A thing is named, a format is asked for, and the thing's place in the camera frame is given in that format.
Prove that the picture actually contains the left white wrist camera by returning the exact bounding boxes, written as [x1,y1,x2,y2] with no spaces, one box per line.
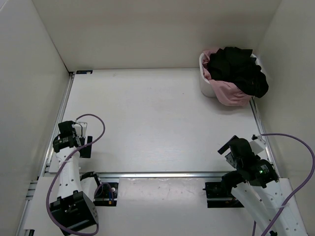
[73,121,87,138]

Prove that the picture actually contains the front aluminium frame rail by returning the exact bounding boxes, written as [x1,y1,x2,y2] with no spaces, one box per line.
[99,172,227,178]

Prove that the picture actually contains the right aluminium frame rail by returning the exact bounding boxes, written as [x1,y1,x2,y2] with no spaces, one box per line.
[250,98,280,176]

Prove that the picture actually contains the left aluminium frame rail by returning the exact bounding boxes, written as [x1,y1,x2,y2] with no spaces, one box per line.
[14,71,76,236]

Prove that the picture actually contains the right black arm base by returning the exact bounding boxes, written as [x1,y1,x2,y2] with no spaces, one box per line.
[203,182,244,208]

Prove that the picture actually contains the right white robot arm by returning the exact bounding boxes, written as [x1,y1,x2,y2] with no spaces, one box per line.
[218,135,307,236]

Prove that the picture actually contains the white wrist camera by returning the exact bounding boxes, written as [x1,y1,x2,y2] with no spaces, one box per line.
[73,121,87,138]
[249,134,266,153]

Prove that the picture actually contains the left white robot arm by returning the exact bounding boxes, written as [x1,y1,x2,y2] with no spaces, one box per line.
[46,121,103,236]

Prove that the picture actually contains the black trousers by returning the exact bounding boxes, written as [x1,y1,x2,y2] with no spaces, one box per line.
[206,47,269,98]

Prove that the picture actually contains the aluminium frame rail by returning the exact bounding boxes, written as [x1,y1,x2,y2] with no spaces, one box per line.
[14,71,76,236]
[250,98,280,176]
[99,172,227,178]

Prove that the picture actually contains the pink trousers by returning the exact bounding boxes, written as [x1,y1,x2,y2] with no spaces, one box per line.
[199,48,252,106]

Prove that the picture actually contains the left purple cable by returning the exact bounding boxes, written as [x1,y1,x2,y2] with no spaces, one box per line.
[47,114,106,235]

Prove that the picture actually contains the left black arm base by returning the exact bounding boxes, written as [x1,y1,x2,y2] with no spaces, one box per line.
[94,178,119,207]

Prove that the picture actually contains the white laundry basket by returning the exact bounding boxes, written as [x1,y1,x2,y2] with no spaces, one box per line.
[199,48,253,98]

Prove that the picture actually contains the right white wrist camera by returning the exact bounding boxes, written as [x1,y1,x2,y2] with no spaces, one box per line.
[249,134,266,153]

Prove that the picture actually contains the blue label sticker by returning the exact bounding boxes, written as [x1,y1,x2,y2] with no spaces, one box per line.
[76,70,93,75]

